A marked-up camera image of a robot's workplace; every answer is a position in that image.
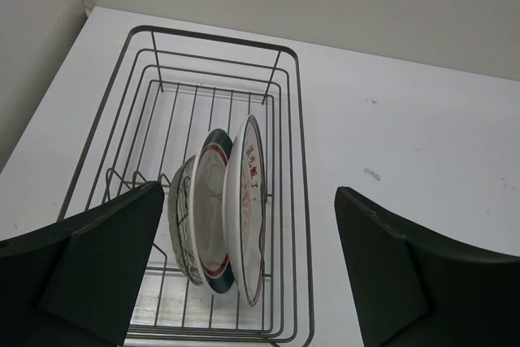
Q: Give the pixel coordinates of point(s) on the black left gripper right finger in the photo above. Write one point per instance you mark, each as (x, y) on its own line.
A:
(415, 287)

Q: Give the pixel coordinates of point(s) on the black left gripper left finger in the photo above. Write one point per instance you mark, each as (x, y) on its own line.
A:
(75, 282)

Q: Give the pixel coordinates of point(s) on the green red ring plate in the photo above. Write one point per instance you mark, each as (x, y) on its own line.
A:
(206, 212)

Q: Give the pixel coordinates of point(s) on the orange sunburst plate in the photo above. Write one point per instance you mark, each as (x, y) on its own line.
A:
(245, 210)

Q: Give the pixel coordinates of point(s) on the clear glass plate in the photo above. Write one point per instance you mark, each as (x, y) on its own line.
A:
(179, 224)

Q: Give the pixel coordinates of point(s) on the metal wire dish rack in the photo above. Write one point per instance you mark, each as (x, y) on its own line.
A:
(168, 90)

